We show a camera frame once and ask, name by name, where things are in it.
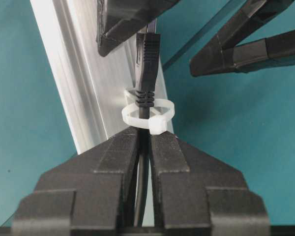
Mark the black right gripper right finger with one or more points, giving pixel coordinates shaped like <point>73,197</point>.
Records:
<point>195,194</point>

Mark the silver aluminium rail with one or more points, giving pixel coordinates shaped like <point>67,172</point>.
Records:
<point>91,87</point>

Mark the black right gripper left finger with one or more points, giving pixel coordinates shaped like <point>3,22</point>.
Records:
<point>92,194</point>

